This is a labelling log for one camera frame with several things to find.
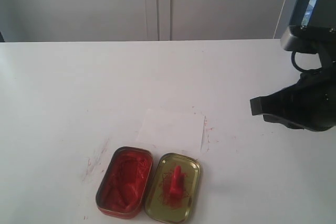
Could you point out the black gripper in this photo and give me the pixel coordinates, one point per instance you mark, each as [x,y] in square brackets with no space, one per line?
[309,104]

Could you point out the red stamp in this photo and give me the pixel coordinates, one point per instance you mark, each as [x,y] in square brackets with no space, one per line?
[177,183]

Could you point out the red ink pad tin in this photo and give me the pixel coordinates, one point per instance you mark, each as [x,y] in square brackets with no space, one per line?
[123,187]

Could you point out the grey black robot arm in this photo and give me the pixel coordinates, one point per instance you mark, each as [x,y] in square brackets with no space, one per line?
[314,56]

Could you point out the white paper sheet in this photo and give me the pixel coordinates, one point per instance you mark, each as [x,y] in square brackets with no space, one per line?
[180,131]

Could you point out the gold tin lid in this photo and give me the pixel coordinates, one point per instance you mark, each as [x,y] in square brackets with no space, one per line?
[158,204]

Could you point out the white cabinet doors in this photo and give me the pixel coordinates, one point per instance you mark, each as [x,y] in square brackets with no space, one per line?
[132,20]

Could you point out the dark window frame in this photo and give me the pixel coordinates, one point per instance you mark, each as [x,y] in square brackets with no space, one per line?
[309,20]

